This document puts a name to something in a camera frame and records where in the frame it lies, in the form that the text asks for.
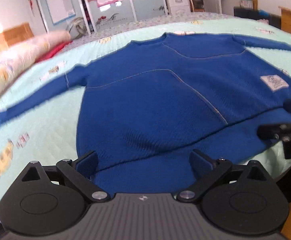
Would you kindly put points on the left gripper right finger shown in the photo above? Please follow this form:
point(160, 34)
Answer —
point(208, 173)

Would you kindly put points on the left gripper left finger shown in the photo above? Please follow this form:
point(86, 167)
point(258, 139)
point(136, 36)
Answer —
point(77, 175)

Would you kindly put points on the blue knit sweater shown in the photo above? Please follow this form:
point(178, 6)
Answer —
point(147, 106)

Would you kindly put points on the mint bee-print quilt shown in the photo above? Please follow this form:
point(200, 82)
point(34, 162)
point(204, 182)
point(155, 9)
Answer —
point(47, 133)

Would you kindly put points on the red pillow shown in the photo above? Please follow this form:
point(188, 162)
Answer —
point(50, 54)

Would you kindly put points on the black sofa chair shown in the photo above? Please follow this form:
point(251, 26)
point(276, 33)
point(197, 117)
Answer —
point(274, 20)

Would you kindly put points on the rolled floral duvet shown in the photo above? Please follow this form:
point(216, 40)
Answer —
point(20, 57)

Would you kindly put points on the green white box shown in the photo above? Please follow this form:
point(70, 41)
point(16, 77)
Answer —
point(248, 4)

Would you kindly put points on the white electric fan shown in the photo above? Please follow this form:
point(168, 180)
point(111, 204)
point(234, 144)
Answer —
point(77, 28)

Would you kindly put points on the wooden headboard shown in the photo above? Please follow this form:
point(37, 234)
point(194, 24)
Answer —
point(12, 36)

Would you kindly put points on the white drawer cabinet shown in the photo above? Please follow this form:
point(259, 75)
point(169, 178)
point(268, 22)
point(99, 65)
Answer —
point(178, 7)

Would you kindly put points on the sliding glass wardrobe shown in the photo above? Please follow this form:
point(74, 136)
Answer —
point(98, 14)

